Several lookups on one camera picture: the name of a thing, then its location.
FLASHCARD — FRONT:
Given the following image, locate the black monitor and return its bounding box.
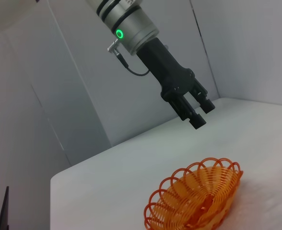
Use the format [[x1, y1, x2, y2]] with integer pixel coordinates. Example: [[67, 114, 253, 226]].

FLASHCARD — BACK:
[[0, 186, 10, 230]]

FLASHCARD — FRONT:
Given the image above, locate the left gripper cable with plug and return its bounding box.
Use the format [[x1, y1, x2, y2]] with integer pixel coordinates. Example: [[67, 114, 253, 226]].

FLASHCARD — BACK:
[[106, 40, 152, 76]]

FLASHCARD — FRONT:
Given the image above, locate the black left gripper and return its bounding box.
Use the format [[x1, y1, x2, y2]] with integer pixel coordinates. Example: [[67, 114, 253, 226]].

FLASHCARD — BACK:
[[136, 37, 216, 130]]

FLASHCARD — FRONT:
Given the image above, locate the orange woven plastic basket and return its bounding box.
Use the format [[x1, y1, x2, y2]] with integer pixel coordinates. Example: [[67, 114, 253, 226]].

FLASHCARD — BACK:
[[143, 157, 244, 230]]

